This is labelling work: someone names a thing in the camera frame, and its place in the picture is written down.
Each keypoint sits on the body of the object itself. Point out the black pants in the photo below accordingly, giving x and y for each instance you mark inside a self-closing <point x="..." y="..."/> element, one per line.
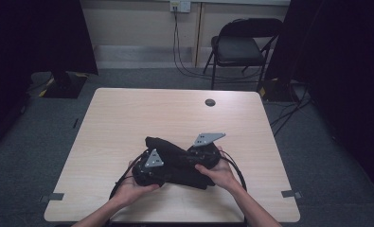
<point x="178" y="164"/>

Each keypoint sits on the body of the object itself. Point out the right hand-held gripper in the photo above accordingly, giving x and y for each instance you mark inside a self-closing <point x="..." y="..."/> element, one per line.
<point x="206" y="151"/>

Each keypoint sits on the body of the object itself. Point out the white wall socket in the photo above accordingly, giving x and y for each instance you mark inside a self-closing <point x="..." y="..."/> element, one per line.
<point x="180" y="6"/>

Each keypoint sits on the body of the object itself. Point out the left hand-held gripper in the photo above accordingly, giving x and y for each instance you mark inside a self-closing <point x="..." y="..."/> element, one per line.
<point x="153" y="160"/>

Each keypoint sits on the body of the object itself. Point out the grey tape strip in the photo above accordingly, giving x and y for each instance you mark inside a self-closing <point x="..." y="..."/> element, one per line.
<point x="52" y="197"/>
<point x="291" y="194"/>

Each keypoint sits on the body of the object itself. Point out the black folding chair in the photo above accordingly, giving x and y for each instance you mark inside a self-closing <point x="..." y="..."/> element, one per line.
<point x="238" y="47"/>

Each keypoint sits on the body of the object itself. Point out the person's left hand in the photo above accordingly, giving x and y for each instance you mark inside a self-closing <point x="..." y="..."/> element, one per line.
<point x="131" y="190"/>

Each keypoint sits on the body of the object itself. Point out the black curtain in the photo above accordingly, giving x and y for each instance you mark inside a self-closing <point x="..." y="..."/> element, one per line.
<point x="33" y="38"/>
<point x="342" y="63"/>

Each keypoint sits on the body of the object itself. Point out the person's right hand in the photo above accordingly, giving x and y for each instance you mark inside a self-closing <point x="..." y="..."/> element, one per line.
<point x="221" y="176"/>

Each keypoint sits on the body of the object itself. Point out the small black floor strip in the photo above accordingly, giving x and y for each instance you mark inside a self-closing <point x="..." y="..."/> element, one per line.
<point x="75" y="123"/>

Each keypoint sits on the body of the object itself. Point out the black stand base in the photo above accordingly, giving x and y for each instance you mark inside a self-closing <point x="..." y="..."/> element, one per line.
<point x="276" y="91"/>
<point x="64" y="86"/>

